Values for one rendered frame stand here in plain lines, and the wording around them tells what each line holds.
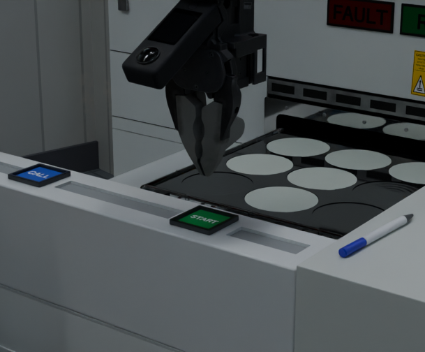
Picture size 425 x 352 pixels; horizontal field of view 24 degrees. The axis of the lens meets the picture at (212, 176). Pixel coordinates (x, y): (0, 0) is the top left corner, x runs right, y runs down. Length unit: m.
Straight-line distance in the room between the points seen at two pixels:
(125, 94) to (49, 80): 2.21
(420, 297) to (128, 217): 0.36
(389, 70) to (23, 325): 0.70
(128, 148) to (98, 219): 0.82
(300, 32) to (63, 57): 2.56
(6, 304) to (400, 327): 0.57
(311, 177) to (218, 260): 0.43
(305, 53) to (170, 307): 0.68
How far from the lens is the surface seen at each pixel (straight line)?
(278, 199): 1.39
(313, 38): 1.69
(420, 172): 1.52
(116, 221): 1.16
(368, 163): 1.55
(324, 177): 1.48
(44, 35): 4.12
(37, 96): 4.15
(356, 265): 1.03
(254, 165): 1.52
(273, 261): 1.04
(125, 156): 2.00
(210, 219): 1.14
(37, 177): 1.29
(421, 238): 1.11
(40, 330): 1.32
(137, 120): 1.96
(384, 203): 1.39
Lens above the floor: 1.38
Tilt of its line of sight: 19 degrees down
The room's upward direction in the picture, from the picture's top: straight up
